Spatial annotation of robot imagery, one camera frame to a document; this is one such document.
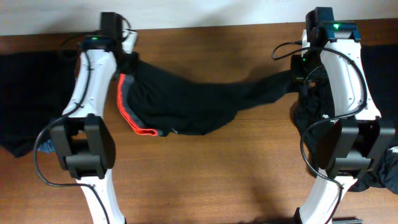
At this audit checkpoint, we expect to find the black leggings red waistband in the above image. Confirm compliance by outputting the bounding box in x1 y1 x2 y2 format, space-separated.
117 60 298 137

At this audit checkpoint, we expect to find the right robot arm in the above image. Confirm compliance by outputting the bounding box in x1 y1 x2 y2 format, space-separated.
294 7 396 223

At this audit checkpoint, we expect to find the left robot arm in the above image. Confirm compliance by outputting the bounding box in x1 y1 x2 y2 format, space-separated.
49 12 137 223

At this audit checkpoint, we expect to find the black clothes pile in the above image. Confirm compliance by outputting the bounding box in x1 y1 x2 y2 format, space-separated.
294 44 397 194

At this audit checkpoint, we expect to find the folded black clothes stack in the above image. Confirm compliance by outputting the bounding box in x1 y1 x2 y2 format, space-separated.
1 50 76 157

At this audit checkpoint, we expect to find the right black cable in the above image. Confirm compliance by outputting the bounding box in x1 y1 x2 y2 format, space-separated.
271 40 369 224

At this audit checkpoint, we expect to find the black cable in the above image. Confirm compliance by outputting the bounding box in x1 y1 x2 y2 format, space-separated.
33 18 131 224
271 40 369 224

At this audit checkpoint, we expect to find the left black cable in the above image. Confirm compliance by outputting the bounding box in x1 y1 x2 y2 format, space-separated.
33 18 131 224

